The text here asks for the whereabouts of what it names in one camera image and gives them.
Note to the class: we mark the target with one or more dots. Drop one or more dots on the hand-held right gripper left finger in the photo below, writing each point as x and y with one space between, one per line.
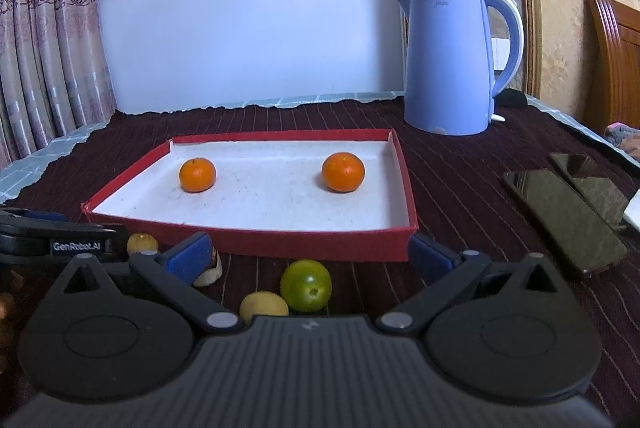
191 258

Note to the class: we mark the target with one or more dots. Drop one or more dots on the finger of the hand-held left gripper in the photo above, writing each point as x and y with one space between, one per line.
45 214

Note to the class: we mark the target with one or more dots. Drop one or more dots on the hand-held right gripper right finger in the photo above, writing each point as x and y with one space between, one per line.
427 257

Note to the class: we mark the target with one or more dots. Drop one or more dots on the half-peeled water chestnut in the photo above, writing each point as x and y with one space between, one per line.
212 276

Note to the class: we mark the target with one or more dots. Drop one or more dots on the yellow round fruit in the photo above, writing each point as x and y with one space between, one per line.
262 306
141 243

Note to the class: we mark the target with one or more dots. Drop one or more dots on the red cardboard tray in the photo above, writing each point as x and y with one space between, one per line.
260 195

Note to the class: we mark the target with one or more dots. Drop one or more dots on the green lime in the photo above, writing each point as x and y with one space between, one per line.
305 283

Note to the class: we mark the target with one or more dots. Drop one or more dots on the person's left hand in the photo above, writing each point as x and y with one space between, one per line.
7 303

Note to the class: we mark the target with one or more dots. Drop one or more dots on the small orange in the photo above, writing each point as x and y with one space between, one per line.
197 175

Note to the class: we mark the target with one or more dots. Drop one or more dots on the large orange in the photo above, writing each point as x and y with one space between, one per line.
343 172

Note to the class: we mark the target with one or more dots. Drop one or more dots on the black smartphone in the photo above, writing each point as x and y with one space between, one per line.
565 218
595 183

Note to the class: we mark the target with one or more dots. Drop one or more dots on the pink patterned curtain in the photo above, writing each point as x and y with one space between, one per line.
45 33

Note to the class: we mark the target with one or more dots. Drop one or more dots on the blue electric kettle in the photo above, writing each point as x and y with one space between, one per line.
445 58

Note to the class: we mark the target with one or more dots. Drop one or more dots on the white paper sheet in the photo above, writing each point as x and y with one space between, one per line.
632 210

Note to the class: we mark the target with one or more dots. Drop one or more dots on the pink grey cloth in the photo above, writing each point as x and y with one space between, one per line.
622 136

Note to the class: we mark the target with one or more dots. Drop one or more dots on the wooden chair back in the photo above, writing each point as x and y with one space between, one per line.
615 58

